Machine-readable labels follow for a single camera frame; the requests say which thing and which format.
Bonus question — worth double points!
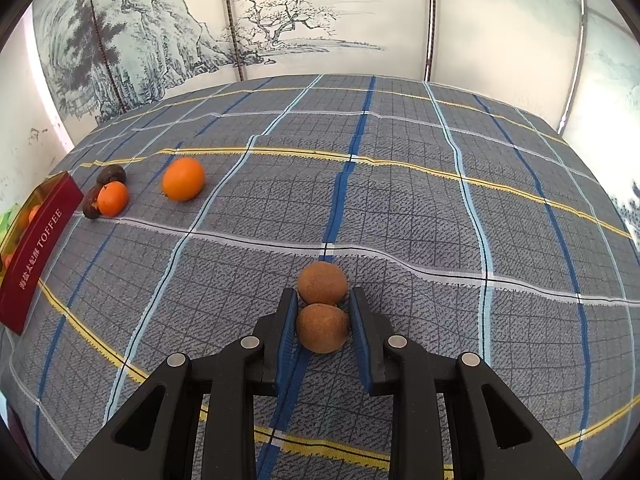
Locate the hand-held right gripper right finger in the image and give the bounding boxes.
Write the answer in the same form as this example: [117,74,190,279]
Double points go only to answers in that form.
[348,286,583,480]

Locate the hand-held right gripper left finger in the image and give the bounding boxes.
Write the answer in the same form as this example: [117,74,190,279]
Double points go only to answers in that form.
[62,287,300,480]

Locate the brown longan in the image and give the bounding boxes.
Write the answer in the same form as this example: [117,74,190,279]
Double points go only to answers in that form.
[297,261,348,307]
[296,303,351,355]

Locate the large orange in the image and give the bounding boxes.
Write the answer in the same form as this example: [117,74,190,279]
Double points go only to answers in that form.
[162,157,206,202]

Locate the dark brown round fruit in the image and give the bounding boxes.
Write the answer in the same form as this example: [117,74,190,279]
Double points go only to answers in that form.
[81,185,103,220]
[96,165,127,186]

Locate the red and gold tin box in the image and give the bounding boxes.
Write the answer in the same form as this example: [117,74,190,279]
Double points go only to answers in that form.
[0,171,85,336]

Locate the ink landscape folding screen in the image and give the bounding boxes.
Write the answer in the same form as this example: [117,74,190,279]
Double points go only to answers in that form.
[30,0,640,241]

